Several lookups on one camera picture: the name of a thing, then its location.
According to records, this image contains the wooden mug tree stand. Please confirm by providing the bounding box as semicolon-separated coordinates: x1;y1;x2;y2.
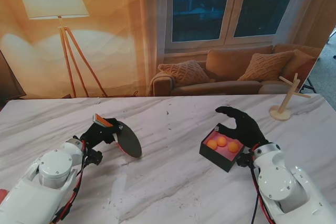
269;73;312;122

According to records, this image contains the ping pong bat orange handle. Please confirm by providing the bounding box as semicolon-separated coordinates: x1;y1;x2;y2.
93;113;143;158

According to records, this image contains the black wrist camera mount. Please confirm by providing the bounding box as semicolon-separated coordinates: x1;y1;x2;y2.
235;153;254;168
85;149;103;166

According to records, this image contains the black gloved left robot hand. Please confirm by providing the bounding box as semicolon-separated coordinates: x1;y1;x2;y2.
79;118;124;152

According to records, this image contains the black tripod stand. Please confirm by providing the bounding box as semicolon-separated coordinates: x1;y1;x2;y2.
301;77;317;95

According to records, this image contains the red black left arm cable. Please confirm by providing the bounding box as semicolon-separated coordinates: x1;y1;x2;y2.
51;141;89;224

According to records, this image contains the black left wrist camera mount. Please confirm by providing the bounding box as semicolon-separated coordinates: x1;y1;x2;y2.
85;149;103;166

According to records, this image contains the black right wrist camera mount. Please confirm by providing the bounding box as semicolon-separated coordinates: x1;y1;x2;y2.
235;153;254;168

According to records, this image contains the black storage box pink inside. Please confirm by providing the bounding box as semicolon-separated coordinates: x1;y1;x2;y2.
199;122;246;173

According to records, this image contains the red black arm cable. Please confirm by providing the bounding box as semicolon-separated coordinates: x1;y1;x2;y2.
51;141;89;224
248;166;274;224

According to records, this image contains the printed living room backdrop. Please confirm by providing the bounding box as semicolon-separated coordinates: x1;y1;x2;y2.
0;0;336;101

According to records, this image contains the red black right arm cable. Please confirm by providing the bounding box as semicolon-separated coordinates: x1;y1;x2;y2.
248;166;274;224

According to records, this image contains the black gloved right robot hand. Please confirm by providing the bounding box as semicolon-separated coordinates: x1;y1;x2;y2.
214;106;269;148

